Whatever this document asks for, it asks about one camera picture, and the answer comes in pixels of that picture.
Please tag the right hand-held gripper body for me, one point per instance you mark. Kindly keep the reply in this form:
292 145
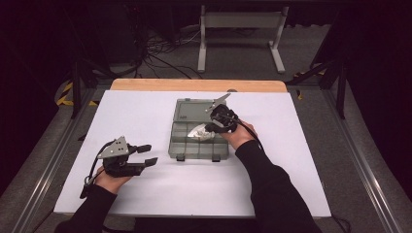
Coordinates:
223 115

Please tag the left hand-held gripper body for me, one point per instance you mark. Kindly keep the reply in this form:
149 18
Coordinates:
116 152

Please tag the clear plastic parts packet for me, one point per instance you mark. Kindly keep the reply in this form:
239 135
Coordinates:
199 133

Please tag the grey clear compartment box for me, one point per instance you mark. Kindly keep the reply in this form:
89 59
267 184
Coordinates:
191 149

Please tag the person's right hand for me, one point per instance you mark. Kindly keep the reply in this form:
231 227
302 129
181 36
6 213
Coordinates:
241 136

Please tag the person's left hand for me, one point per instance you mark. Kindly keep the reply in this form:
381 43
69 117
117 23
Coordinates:
111 183

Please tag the white table mat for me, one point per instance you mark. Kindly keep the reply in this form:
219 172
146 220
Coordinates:
136 116

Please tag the wooden table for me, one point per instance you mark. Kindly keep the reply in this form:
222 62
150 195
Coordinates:
194 85

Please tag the black metal stand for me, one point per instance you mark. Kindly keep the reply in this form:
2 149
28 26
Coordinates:
340 93
76 90

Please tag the person's dark clothing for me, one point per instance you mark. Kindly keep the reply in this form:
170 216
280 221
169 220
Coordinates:
194 226

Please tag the yellow black floor tape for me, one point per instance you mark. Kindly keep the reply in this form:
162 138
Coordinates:
299 95
66 90

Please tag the grey metal stand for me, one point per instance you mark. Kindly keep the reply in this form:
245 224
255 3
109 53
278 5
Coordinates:
243 20

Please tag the aluminium floor rail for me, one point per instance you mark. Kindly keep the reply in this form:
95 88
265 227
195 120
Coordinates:
362 161
51 161

